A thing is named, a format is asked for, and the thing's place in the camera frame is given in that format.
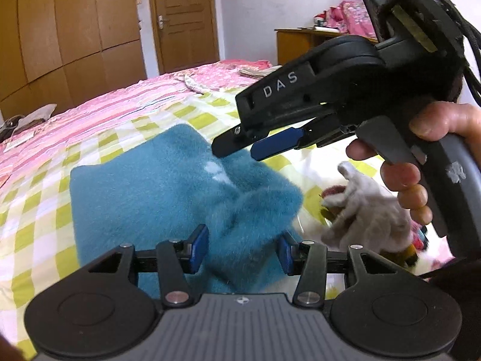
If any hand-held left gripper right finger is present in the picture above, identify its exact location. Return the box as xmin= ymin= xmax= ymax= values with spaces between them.
xmin=276 ymin=232 xmax=405 ymax=307

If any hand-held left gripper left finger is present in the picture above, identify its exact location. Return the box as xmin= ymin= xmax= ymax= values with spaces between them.
xmin=88 ymin=224 xmax=210 ymax=307

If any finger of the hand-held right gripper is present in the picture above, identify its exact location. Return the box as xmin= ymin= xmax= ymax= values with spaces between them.
xmin=211 ymin=126 xmax=272 ymax=159
xmin=250 ymin=115 xmax=356 ymax=162

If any blue fluffy towel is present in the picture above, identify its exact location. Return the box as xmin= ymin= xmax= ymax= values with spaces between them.
xmin=69 ymin=123 xmax=304 ymax=296

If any person's right hand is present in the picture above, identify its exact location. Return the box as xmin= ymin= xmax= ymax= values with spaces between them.
xmin=346 ymin=101 xmax=481 ymax=228

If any pink floral cloth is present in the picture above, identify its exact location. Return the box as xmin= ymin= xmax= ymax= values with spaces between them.
xmin=314 ymin=0 xmax=377 ymax=41

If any wooden desk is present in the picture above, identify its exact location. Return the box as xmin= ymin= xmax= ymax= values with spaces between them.
xmin=274 ymin=28 xmax=378 ymax=67

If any pink patterned cloth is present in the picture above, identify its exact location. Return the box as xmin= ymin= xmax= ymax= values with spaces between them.
xmin=183 ymin=73 xmax=223 ymax=94

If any beige folded cloth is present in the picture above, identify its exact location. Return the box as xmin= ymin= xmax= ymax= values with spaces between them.
xmin=239 ymin=66 xmax=274 ymax=80

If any grey plush toy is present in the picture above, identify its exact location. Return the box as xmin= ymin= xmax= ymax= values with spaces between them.
xmin=321 ymin=161 xmax=418 ymax=253

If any pink striped bed sheet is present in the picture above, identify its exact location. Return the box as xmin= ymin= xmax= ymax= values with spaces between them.
xmin=0 ymin=59 xmax=280 ymax=190

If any wooden door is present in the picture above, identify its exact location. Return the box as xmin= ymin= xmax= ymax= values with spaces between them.
xmin=147 ymin=0 xmax=220 ymax=75

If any multicoloured cloth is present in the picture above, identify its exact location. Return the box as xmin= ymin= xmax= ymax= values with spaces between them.
xmin=391 ymin=218 xmax=434 ymax=268

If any yellow-green checked blanket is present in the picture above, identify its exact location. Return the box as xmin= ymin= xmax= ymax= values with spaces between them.
xmin=0 ymin=90 xmax=457 ymax=343

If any white cloth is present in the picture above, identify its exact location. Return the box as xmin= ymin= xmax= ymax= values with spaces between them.
xmin=17 ymin=104 xmax=58 ymax=129

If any wooden wardrobe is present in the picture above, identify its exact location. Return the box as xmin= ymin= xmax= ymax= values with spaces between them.
xmin=0 ymin=0 xmax=148 ymax=120

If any black cable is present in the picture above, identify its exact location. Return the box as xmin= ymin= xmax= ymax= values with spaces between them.
xmin=428 ymin=0 xmax=481 ymax=106

